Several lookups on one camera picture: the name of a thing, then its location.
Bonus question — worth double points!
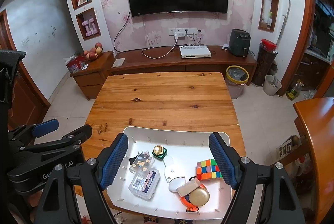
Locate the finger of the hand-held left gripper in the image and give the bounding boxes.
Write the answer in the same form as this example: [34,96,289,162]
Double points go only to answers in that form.
[17,124,92,155]
[8,119,60,147]

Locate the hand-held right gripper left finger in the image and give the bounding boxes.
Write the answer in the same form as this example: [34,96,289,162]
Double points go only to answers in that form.
[33,132,129,224]

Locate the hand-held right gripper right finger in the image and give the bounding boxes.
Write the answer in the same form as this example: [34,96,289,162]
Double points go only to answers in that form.
[209,132,306,224]

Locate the colourful puzzle cube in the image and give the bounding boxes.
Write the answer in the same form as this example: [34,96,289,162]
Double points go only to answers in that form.
[196,159,223,181]

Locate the small clear case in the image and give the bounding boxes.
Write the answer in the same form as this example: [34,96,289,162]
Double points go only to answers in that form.
[129,153,153,175]

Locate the white plastic tray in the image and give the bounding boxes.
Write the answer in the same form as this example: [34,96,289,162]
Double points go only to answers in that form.
[106,126,234,220]

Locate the clear plastic box with label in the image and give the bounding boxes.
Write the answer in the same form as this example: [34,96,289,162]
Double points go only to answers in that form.
[128,169,160,200]

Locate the beige rectangular box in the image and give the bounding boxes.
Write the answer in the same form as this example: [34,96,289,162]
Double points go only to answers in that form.
[177,178,201,197]

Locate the gold round compact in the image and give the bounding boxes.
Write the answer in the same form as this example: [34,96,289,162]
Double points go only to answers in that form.
[188,187,210,207]

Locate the green bottle with gold cap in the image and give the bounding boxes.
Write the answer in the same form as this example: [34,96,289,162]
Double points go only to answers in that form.
[152,145,168,160]

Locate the white earbuds case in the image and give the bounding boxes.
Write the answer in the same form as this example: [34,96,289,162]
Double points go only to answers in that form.
[168,177,187,192]

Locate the orange round tape reel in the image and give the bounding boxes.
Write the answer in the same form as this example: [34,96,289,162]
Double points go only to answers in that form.
[180,176,209,213]

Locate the brown wooden door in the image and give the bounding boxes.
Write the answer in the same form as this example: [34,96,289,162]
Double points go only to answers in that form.
[0,9,51,130]

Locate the wooden side cabinet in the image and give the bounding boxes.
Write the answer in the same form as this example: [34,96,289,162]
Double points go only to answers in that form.
[69,51,115,100]

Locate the printed cardboard box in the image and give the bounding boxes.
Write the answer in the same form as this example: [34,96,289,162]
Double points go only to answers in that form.
[276,135,300,162]

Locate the red tissue box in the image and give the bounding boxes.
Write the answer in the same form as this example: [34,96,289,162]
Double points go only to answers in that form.
[64,55,88,73]

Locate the yellow-rimmed trash bin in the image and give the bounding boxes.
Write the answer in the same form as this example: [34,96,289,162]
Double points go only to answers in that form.
[225,65,249,99]

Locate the white bucket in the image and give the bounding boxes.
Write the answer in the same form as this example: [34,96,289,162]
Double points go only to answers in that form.
[262,75,283,96]

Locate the yellow oil bottle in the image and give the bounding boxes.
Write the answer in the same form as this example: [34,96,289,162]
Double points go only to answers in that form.
[286,79,305,101]

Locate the tall dark jar red lid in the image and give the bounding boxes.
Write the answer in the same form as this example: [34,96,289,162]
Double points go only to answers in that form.
[251,39,278,87]

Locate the pink dumbbell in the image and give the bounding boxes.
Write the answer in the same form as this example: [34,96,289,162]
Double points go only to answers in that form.
[89,18,99,34]
[82,21,92,37]

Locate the white set-top box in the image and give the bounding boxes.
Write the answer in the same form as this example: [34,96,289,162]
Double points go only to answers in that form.
[180,45,212,59]

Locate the long wooden television cabinet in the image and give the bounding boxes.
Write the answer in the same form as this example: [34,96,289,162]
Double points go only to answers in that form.
[108,45,258,77]

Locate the dark green air fryer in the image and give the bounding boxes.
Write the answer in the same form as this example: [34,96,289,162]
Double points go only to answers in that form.
[228,29,251,58]

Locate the long wooden stick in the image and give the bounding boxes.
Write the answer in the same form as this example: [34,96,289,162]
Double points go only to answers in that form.
[275,0,291,48]

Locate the kitchen shelf with appliances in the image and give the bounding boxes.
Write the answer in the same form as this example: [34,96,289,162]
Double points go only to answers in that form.
[305,0,334,60]

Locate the black television cable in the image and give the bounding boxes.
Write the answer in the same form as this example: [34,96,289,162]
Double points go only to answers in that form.
[113,10,132,52]

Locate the black plugs with cables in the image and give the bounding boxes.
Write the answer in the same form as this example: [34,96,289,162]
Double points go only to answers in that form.
[185,29,204,46]

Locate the white charger with cable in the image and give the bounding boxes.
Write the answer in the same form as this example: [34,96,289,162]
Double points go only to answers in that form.
[142,33,183,59]

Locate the white wall socket strip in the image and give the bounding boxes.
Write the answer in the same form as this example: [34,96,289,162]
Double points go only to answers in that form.
[168,28,197,36]

